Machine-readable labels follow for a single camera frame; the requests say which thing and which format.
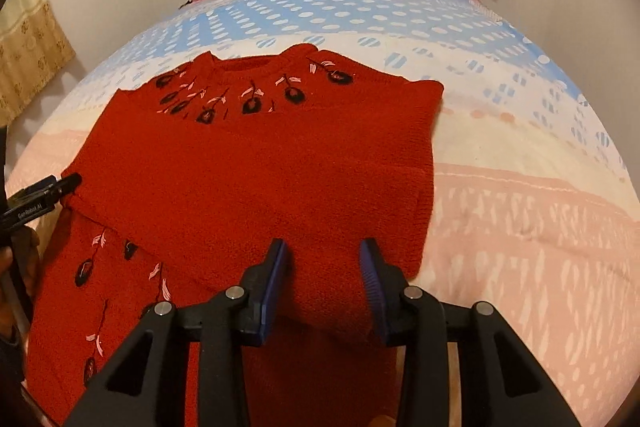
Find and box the red knitted sweater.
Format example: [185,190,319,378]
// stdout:
[26,44,444,426]

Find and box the person's left hand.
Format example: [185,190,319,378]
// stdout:
[0,225,42,348]

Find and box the beige floral curtain left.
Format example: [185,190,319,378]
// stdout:
[0,0,75,127]

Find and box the pink blue dotted bedspread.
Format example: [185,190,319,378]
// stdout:
[6,0,639,426]

